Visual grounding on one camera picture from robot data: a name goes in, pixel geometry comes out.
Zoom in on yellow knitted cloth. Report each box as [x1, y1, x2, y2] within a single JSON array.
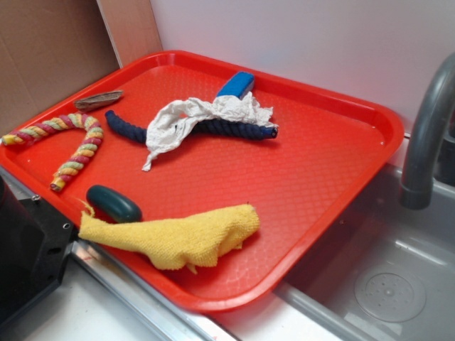
[[78, 204, 260, 273]]

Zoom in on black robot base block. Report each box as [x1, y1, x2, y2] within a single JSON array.
[[1, 180, 74, 329]]

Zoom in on red plastic tray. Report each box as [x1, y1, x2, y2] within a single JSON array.
[[1, 72, 404, 313]]

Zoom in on crumpled white paper towel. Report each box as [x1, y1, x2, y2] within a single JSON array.
[[142, 92, 278, 171]]

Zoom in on dark green oval soap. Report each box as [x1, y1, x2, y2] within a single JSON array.
[[86, 185, 142, 223]]

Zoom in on grey sink basin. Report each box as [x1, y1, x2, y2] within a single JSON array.
[[276, 166, 454, 340]]

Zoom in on brown cardboard panel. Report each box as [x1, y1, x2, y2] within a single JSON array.
[[1, 1, 119, 134]]

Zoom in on grey sink faucet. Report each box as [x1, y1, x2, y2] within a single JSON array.
[[400, 54, 454, 210]]

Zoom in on navy blue twisted rope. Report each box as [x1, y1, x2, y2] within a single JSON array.
[[105, 109, 279, 144]]

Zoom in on multicolour twisted rope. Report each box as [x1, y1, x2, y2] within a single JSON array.
[[1, 112, 105, 193]]

